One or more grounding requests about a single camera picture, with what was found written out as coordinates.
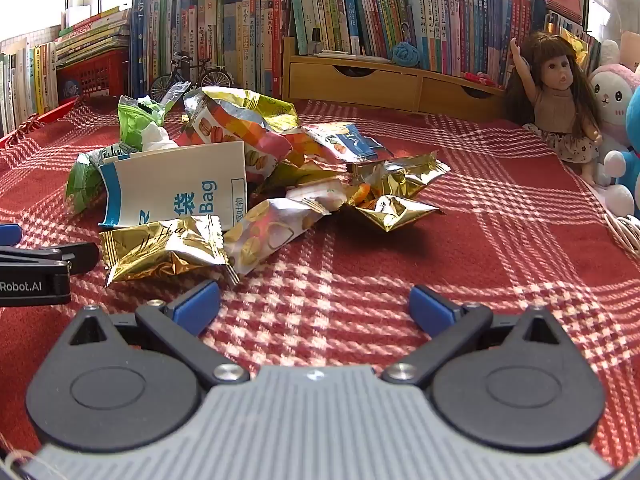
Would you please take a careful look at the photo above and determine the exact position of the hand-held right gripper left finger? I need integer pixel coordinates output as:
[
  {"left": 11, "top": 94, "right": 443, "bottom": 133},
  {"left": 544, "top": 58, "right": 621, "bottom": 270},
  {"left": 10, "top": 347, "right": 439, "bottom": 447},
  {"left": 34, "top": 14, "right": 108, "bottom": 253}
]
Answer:
[{"left": 67, "top": 280, "right": 251, "bottom": 386}]

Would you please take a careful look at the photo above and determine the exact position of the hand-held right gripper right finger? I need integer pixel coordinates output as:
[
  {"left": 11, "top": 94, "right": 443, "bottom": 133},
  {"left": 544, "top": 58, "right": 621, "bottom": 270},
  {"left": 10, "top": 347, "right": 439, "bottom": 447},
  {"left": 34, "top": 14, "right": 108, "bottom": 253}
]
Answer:
[{"left": 382, "top": 284, "right": 563, "bottom": 387}]

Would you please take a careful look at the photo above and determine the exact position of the gold foil wrapper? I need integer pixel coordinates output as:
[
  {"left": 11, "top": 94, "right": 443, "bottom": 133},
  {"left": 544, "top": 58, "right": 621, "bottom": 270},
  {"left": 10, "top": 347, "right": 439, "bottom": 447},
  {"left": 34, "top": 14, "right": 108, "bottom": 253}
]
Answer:
[
  {"left": 350, "top": 151, "right": 451, "bottom": 201},
  {"left": 99, "top": 215, "right": 240, "bottom": 288},
  {"left": 342, "top": 192, "right": 442, "bottom": 232}
]

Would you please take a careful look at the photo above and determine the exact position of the green wrapper white label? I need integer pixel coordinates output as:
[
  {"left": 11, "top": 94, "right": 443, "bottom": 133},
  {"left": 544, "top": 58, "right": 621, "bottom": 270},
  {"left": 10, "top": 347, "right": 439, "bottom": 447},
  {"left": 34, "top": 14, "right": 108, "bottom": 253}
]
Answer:
[{"left": 66, "top": 142, "right": 143, "bottom": 216}]

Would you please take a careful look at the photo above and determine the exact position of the green silver wrapper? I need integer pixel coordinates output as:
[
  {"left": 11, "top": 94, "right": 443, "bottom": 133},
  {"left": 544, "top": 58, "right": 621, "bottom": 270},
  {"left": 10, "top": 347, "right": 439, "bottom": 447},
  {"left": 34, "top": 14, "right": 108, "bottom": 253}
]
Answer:
[{"left": 117, "top": 81, "right": 193, "bottom": 152}]

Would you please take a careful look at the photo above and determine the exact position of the pink white wrapper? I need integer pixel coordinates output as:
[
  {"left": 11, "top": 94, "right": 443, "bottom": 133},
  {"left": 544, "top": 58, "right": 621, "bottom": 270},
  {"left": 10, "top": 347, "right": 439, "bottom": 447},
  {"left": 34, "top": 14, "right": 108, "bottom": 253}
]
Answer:
[{"left": 285, "top": 177, "right": 351, "bottom": 211}]

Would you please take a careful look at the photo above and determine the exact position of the row of white spine books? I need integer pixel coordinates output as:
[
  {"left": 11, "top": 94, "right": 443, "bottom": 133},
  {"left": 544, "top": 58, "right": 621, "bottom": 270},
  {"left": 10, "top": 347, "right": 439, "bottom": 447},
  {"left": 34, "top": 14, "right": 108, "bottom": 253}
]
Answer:
[{"left": 0, "top": 42, "right": 60, "bottom": 136}]

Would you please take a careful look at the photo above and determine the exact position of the row of tall thin books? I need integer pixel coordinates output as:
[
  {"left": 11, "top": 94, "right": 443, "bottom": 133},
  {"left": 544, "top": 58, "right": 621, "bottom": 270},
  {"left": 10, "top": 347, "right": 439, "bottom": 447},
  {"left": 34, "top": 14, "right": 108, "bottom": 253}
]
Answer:
[{"left": 129, "top": 0, "right": 291, "bottom": 98}]

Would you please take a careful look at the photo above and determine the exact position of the row of blue spine books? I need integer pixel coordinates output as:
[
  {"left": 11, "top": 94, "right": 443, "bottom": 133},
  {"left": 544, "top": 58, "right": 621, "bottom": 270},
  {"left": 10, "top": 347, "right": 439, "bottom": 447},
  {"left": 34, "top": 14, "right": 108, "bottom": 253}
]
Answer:
[{"left": 402, "top": 0, "right": 548, "bottom": 88}]

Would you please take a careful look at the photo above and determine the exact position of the row of teal spine books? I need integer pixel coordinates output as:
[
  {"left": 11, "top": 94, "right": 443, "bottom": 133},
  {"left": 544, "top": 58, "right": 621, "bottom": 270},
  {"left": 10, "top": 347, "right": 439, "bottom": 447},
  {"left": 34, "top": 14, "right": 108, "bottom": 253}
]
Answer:
[{"left": 287, "top": 0, "right": 407, "bottom": 56}]

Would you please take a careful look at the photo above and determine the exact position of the red plaid blanket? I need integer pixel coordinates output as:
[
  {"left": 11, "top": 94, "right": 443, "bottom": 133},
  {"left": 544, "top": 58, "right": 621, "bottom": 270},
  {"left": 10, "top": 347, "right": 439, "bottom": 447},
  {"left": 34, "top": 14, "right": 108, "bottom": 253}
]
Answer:
[{"left": 0, "top": 95, "right": 640, "bottom": 466}]

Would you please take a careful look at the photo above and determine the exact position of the silver potato chip bag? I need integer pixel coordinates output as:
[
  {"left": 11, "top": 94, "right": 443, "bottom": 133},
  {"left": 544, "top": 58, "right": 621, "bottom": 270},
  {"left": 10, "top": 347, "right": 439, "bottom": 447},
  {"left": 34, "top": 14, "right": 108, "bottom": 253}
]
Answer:
[{"left": 222, "top": 197, "right": 333, "bottom": 276}]

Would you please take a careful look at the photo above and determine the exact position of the white paper bag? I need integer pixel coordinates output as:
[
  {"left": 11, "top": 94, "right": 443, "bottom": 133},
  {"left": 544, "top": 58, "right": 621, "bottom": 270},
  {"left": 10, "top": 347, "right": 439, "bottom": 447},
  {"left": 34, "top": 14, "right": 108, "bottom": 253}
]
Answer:
[{"left": 97, "top": 141, "right": 248, "bottom": 231}]

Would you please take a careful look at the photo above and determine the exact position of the white tissue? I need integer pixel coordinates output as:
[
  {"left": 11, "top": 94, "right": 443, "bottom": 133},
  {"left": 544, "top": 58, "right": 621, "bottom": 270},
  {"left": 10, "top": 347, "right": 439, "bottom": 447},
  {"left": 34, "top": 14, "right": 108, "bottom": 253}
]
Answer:
[{"left": 142, "top": 122, "right": 179, "bottom": 152}]

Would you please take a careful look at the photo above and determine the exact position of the orange macaron snack bag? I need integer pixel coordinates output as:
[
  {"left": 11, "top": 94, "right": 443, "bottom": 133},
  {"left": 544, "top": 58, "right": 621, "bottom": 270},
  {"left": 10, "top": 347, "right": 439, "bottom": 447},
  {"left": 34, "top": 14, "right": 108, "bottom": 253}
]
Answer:
[{"left": 177, "top": 105, "right": 293, "bottom": 181}]

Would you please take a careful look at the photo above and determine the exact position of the red plastic crate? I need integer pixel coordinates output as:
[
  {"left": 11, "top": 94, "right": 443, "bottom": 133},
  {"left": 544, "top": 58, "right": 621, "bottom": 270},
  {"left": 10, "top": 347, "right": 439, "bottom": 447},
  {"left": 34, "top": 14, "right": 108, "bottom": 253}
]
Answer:
[{"left": 56, "top": 50, "right": 132, "bottom": 111}]

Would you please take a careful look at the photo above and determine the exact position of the blue white snack wrapper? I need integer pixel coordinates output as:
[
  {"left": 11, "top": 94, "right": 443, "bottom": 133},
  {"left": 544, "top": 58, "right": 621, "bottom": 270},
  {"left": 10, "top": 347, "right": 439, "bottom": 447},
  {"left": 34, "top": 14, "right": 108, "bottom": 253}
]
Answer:
[{"left": 305, "top": 122, "right": 396, "bottom": 163}]

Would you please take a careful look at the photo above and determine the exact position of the yellow-green foil bag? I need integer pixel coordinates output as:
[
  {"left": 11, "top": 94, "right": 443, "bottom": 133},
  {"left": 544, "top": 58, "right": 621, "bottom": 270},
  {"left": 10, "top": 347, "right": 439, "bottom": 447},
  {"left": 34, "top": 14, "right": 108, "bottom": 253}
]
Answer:
[{"left": 185, "top": 86, "right": 301, "bottom": 133}]

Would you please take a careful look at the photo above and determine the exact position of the narrow wooden drawer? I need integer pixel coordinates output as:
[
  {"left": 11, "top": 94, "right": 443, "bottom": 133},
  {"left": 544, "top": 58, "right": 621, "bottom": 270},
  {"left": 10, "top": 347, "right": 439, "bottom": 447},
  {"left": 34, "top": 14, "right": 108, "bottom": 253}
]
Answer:
[{"left": 420, "top": 77, "right": 506, "bottom": 113}]

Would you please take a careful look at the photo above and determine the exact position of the stack of flat workbooks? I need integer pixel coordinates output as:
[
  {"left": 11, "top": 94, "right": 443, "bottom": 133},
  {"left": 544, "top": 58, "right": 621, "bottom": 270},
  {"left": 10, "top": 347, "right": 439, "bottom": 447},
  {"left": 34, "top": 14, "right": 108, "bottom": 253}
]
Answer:
[{"left": 55, "top": 4, "right": 132, "bottom": 68}]

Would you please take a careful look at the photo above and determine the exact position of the black model bicycle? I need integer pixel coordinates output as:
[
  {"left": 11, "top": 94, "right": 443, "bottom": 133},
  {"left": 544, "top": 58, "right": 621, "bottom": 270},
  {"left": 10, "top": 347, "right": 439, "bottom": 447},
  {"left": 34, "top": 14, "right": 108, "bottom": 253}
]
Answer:
[{"left": 149, "top": 51, "right": 233, "bottom": 103}]

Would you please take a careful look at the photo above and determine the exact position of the blue white cat plush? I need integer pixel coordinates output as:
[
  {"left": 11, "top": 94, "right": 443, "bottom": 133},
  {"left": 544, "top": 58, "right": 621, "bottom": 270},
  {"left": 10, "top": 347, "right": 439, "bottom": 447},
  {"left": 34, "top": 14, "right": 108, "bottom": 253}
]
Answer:
[{"left": 602, "top": 87, "right": 640, "bottom": 216}]

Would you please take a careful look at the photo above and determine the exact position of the long-haired doll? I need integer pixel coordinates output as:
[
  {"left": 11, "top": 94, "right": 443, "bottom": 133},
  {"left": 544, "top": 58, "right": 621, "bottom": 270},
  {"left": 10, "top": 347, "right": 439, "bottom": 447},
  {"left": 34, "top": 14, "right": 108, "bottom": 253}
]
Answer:
[{"left": 505, "top": 30, "right": 606, "bottom": 186}]

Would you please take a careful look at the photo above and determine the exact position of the wide wooden drawer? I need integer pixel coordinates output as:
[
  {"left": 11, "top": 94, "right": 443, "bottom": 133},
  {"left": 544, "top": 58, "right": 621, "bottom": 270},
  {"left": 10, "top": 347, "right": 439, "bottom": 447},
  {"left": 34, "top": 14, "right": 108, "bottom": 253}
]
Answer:
[{"left": 290, "top": 62, "right": 422, "bottom": 111}]

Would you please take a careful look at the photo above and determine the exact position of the wooden drawer organizer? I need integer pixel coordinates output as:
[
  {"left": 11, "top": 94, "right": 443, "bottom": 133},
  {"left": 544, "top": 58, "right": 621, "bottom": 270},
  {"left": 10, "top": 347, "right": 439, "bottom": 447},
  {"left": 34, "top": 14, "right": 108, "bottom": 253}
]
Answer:
[{"left": 282, "top": 37, "right": 506, "bottom": 113}]

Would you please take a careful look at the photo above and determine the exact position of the blue yarn ball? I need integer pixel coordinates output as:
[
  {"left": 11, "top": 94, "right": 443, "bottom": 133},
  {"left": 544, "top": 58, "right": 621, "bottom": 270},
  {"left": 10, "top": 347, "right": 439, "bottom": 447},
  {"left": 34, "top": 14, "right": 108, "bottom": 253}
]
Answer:
[{"left": 391, "top": 41, "right": 423, "bottom": 67}]

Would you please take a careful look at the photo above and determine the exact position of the pink rabbit plush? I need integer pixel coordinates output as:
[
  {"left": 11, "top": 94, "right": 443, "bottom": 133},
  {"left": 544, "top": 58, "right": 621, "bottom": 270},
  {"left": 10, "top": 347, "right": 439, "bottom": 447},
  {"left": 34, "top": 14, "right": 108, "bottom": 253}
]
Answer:
[{"left": 587, "top": 32, "right": 640, "bottom": 186}]

